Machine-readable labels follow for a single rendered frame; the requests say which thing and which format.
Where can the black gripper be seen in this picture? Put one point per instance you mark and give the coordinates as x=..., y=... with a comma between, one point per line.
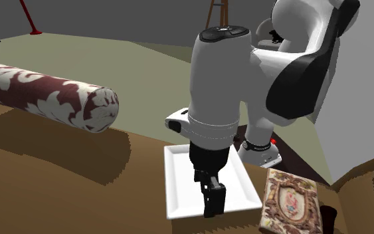
x=207, y=157

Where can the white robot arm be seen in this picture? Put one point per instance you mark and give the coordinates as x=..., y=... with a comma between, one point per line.
x=215, y=84

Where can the white rectangular tray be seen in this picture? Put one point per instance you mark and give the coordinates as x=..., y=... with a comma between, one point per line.
x=181, y=188

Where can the ornate framed picture book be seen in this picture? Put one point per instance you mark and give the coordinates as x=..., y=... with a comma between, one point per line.
x=292, y=201

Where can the dark maroon cup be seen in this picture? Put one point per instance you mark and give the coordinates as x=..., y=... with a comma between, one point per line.
x=328, y=218

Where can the brown sofa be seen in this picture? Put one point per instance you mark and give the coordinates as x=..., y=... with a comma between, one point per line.
x=50, y=194

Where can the white armchair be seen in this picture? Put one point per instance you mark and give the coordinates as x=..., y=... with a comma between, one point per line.
x=266, y=35

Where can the wooden tripod stand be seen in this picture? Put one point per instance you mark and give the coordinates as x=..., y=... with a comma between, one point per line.
x=220, y=11

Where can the maroon and white bolster pillow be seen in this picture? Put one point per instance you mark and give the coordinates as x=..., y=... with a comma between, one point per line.
x=44, y=94

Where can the red floor lamp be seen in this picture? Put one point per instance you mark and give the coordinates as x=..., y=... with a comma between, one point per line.
x=31, y=22

